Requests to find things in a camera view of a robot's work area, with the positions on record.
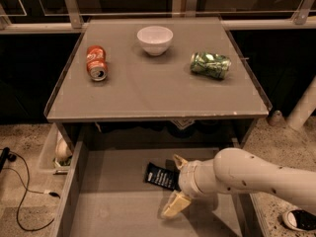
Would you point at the black and white sneaker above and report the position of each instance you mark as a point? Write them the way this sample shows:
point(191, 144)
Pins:
point(299, 220)

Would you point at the red soda can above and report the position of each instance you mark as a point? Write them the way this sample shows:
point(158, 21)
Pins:
point(96, 63)

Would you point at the white ceramic bowl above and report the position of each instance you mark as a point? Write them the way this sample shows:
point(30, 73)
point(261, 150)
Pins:
point(155, 40)

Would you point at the white table leg post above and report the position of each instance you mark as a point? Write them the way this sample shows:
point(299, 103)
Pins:
point(304, 108)

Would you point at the dark blue rxbar wrapper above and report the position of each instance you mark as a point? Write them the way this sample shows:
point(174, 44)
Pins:
point(161, 177)

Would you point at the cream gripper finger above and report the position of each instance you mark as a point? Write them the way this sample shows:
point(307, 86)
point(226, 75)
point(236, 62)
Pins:
point(176, 203)
point(180, 162)

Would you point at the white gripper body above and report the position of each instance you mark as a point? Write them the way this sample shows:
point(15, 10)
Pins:
point(187, 178)

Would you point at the crushed green soda can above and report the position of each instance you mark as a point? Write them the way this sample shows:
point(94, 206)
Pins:
point(211, 65)

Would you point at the metal railing frame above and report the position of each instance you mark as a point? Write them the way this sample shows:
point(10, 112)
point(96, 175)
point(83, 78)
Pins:
point(75, 16)

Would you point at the grey cabinet with counter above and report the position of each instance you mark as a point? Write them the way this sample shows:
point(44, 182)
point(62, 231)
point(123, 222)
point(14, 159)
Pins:
point(142, 87)

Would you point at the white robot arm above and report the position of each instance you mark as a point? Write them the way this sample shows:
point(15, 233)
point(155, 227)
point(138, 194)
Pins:
point(236, 171)

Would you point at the black device on floor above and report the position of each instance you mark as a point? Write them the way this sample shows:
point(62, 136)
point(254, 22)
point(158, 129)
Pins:
point(6, 155)

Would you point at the open grey top drawer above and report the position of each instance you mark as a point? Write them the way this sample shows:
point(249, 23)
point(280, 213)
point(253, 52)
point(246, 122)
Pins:
point(105, 195)

